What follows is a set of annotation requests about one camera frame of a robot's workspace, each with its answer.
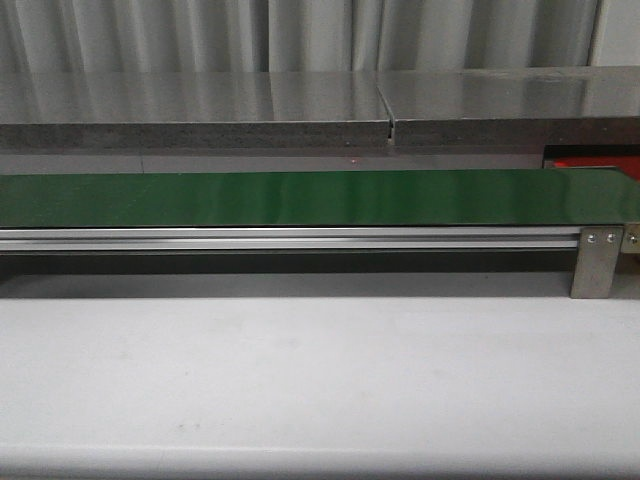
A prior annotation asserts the left grey steel shelf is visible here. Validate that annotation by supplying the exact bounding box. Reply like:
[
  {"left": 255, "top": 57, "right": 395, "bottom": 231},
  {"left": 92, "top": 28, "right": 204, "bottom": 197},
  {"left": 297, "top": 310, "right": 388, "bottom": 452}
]
[{"left": 1, "top": 72, "right": 391, "bottom": 150}]

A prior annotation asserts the grey steel shelf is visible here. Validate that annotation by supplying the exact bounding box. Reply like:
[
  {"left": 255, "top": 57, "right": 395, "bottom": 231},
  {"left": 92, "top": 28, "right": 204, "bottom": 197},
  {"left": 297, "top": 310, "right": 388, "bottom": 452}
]
[
  {"left": 377, "top": 66, "right": 639, "bottom": 148},
  {"left": 1, "top": 72, "right": 391, "bottom": 150}
]

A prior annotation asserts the right grey steel shelf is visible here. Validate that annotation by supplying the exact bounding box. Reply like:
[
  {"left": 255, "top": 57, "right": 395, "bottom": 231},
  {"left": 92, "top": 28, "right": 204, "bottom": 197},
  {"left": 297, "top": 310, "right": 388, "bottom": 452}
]
[{"left": 377, "top": 66, "right": 639, "bottom": 148}]

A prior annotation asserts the green conveyor belt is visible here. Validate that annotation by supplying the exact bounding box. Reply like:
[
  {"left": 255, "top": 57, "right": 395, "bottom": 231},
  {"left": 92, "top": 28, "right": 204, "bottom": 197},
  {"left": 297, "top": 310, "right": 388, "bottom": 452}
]
[{"left": 1, "top": 168, "right": 639, "bottom": 228}]

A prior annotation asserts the red plastic bin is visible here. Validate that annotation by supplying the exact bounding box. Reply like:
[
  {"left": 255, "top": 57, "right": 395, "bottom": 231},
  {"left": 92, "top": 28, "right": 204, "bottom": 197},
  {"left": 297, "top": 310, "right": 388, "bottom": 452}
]
[{"left": 544, "top": 144, "right": 639, "bottom": 181}]

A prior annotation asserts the grey pleated curtain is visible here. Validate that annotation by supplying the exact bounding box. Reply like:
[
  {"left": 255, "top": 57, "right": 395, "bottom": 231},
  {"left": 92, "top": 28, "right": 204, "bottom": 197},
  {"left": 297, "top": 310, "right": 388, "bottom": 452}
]
[{"left": 1, "top": 1, "right": 600, "bottom": 73}]

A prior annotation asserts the steel conveyor support bracket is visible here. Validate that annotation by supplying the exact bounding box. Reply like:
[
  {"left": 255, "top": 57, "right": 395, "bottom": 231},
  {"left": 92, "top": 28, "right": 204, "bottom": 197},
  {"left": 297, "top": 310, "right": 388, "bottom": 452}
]
[{"left": 570, "top": 226, "right": 623, "bottom": 299}]

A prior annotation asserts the aluminium conveyor side rail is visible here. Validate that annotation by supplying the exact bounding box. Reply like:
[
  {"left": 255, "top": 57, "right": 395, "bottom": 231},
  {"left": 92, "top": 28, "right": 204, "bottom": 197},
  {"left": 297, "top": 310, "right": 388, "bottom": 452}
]
[{"left": 1, "top": 226, "right": 581, "bottom": 254}]

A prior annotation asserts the conveyor end bracket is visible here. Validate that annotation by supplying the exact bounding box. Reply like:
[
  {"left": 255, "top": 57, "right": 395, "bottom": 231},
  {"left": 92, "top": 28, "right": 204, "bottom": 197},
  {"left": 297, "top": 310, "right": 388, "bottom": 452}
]
[{"left": 618, "top": 222, "right": 640, "bottom": 275}]

